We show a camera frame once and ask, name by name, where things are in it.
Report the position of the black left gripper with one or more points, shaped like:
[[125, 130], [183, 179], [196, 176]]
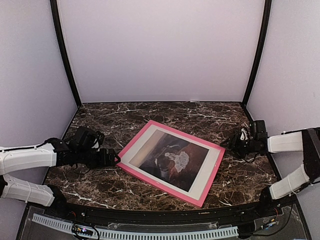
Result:
[[103, 162]]

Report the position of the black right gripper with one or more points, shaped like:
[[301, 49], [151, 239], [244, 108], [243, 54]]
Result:
[[234, 143]]

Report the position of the white photo mat board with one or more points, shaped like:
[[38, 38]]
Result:
[[202, 180]]

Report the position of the dark painting photo print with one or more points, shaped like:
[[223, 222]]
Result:
[[170, 159]]

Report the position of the light wooden picture frame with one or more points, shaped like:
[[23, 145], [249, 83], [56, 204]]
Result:
[[140, 172]]

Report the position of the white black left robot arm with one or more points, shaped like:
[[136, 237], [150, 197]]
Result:
[[82, 148]]

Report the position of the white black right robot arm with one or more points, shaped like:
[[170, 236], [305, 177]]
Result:
[[303, 145]]

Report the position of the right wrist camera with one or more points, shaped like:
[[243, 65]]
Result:
[[244, 134]]

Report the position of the black front table rail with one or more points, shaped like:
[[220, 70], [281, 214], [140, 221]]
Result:
[[239, 214]]

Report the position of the white slotted cable duct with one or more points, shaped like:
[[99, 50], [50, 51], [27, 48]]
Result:
[[85, 232]]

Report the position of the right black corner post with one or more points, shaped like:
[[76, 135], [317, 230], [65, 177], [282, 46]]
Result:
[[259, 51]]

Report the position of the black corner post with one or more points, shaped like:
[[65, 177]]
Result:
[[259, 51], [63, 51]]

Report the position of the left black corner post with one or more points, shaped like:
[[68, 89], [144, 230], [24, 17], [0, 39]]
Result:
[[63, 51]]

